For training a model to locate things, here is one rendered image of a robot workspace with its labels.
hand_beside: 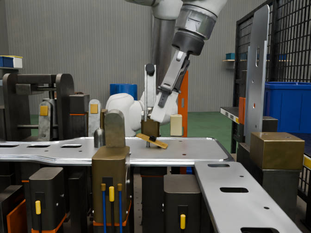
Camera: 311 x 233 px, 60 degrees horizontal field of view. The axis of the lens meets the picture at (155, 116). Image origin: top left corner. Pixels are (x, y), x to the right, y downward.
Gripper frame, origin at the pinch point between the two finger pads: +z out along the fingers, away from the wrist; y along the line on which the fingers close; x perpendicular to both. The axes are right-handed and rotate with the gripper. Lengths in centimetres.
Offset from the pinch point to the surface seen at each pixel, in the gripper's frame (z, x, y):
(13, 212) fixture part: 36.7, -26.2, 9.6
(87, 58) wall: 32, -353, -702
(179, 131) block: 4.9, 5.4, -11.9
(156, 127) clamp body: 6.8, -1.6, -13.0
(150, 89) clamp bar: -3.5, -7.7, -14.2
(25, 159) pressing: 19.5, -24.5, 13.8
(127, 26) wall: -99, -277, -737
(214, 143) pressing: 3.6, 15.5, -6.4
